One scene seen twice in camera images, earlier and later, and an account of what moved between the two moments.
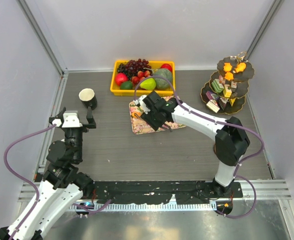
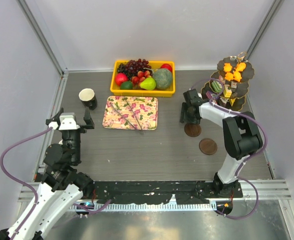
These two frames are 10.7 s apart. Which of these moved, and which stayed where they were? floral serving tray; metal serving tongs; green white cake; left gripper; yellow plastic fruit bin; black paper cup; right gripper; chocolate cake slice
Moved: right gripper; floral serving tray; metal serving tongs
Stayed: black paper cup; chocolate cake slice; green white cake; left gripper; yellow plastic fruit bin
